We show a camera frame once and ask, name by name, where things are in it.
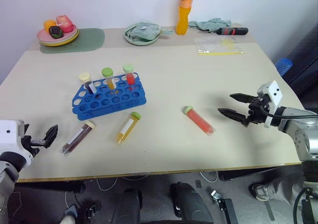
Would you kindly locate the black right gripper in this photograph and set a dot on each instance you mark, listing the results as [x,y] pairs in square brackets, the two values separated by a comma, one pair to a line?
[258,112]

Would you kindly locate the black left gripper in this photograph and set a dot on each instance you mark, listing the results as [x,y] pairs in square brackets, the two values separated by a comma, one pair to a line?
[33,144]

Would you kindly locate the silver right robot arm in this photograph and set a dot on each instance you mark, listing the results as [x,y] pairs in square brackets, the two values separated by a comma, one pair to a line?
[298,127]

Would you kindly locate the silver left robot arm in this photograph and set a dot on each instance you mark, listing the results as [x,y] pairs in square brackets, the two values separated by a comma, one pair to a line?
[6,184]

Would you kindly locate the dark tube cream cap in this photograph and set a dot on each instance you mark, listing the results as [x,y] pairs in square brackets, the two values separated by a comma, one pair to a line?
[87,83]
[77,138]

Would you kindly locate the red tube green cap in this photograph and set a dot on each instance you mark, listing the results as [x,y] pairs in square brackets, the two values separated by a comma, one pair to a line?
[198,119]
[130,78]

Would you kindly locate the blue test tube rack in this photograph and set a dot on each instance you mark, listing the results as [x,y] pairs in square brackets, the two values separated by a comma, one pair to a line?
[116,100]

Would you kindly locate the yellow tube green cap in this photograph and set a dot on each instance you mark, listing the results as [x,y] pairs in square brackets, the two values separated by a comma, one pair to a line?
[110,82]
[127,127]

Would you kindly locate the blue ribbed cylinder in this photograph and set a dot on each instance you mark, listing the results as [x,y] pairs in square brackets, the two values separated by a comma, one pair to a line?
[284,66]

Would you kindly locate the clear plastic zip bag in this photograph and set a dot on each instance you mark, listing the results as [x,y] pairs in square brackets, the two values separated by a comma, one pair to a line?
[213,46]

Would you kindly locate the black red screwdriver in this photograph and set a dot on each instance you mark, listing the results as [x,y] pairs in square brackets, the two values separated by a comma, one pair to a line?
[232,31]

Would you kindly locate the black chair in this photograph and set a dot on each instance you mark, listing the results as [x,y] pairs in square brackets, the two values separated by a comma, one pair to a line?
[305,67]

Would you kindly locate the crumpled green cloth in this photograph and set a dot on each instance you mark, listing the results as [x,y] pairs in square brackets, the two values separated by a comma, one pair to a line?
[211,24]

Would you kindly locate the grey white sneaker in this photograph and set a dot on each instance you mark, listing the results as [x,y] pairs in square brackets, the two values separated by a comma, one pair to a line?
[259,191]

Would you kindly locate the caster wheel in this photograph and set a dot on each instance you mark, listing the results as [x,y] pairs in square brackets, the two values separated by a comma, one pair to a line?
[216,196]

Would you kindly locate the grey trouser leg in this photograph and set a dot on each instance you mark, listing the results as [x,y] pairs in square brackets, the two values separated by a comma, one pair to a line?
[285,188]

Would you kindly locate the yellow plate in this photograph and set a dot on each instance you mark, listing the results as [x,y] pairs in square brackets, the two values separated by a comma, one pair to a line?
[67,41]

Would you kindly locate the pink plate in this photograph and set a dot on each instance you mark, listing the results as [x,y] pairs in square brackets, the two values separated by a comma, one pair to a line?
[47,36]

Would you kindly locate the black green toy food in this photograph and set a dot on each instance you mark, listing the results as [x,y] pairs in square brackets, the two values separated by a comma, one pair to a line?
[55,32]

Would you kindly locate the green placemat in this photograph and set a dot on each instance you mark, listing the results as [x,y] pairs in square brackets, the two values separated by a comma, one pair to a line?
[89,39]

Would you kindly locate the orange soda bottle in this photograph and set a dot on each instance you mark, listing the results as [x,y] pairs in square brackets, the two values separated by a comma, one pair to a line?
[183,18]

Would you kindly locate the dark rounded shape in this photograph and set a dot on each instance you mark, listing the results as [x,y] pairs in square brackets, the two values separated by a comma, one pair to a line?
[129,206]
[191,204]

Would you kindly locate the black stand leg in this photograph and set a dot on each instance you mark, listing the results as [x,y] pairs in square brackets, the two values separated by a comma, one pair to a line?
[228,211]

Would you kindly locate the orange toy fruit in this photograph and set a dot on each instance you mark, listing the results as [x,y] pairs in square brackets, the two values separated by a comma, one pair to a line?
[48,24]

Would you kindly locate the pink toy food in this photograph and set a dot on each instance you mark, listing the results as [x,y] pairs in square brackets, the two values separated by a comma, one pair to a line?
[65,22]

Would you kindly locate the pale green cloth pouch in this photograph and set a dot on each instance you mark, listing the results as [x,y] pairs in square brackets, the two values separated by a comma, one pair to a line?
[146,31]

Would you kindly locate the pale green plate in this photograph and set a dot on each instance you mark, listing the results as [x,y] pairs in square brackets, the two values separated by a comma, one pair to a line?
[129,37]

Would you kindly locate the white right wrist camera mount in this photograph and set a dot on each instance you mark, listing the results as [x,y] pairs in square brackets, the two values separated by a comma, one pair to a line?
[273,95]

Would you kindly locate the black table frame bar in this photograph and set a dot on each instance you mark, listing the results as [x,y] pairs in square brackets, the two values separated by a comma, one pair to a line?
[49,186]
[258,173]

